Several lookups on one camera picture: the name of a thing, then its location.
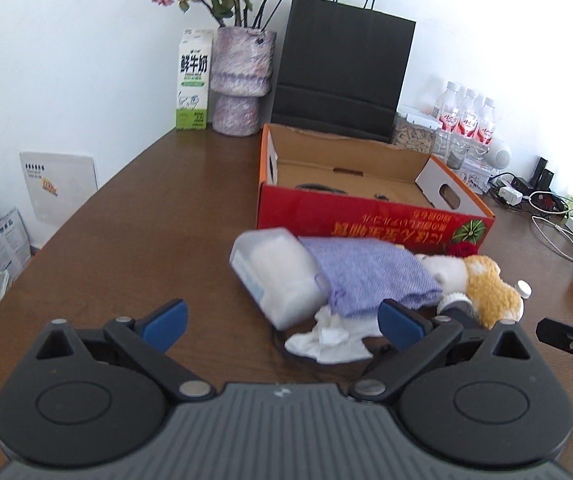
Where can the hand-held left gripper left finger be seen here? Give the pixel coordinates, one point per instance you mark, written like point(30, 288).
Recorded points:
point(166, 322)

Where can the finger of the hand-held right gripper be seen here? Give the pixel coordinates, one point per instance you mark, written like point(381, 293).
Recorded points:
point(566, 340)

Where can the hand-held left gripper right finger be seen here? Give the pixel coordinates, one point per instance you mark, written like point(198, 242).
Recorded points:
point(399, 322)

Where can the purple knitted pouch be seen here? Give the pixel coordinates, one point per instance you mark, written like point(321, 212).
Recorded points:
point(366, 275)

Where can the white round brush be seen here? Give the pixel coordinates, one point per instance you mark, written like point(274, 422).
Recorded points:
point(458, 305)

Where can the white tissue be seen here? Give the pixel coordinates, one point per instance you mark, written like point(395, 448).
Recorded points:
point(336, 340)

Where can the yellow and white plush toy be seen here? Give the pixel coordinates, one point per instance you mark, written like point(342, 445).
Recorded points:
point(491, 290)

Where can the orange cardboard box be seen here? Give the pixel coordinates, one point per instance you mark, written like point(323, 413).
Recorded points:
point(366, 215)

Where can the clear plastic box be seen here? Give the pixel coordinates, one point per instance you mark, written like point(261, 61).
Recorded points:
point(276, 275)

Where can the clear container of seeds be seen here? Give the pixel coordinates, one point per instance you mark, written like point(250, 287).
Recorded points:
point(414, 137)

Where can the red and black gadget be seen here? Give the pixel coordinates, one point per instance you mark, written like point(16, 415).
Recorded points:
point(548, 202)

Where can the white charger plug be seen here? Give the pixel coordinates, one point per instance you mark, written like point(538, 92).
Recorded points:
point(510, 195)

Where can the black upright small boxes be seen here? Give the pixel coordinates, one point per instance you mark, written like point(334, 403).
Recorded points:
point(542, 175)

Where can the black adapter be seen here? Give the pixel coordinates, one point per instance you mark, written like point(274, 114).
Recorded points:
point(521, 183)

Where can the white floral tin box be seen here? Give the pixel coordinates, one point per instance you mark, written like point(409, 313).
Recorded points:
point(476, 177)

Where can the white sign board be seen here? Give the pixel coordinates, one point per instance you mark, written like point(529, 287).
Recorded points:
point(61, 185)

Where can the clear glass cup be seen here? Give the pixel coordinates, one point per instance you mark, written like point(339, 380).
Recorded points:
point(458, 157)

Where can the white round speaker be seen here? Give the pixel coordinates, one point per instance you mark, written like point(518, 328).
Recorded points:
point(498, 155)

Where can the water bottle with red label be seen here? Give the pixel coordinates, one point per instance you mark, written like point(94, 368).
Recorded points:
point(447, 115)
point(468, 120)
point(486, 127)

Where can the white and green milk carton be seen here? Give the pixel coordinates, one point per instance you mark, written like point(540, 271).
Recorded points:
point(194, 85)

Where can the purple mottled vase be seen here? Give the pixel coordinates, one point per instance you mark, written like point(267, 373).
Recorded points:
point(239, 85)

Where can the black paper bag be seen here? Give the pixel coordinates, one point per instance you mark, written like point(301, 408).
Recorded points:
point(341, 60)

